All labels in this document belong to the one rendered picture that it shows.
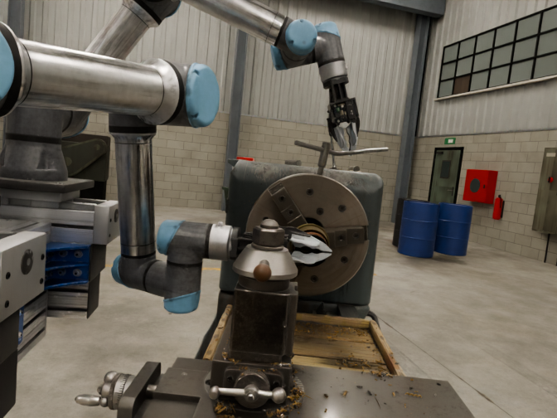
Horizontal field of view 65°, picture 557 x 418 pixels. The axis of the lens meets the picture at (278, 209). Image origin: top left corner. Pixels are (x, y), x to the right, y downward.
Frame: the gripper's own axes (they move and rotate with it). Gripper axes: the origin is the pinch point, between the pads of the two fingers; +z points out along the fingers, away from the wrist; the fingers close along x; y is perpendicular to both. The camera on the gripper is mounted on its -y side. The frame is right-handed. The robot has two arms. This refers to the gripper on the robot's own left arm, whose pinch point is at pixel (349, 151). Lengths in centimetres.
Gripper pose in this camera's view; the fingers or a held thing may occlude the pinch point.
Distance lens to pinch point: 127.9
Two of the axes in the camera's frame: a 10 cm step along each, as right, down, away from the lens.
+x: 9.7, -2.3, -0.5
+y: -0.2, 1.0, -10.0
